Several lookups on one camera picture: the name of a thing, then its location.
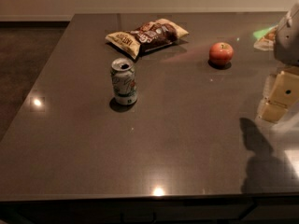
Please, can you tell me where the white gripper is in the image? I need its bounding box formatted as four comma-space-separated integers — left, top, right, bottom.
257, 3, 299, 123

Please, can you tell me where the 7up soda can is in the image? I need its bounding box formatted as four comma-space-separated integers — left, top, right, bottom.
110, 58, 137, 105

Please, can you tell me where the snack packet with green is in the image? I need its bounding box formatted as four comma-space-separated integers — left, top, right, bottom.
253, 26, 278, 51

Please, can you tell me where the red apple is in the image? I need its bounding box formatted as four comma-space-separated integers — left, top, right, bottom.
209, 42, 234, 66

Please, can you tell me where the brown chip bag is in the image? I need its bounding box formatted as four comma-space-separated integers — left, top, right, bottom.
106, 19, 189, 59

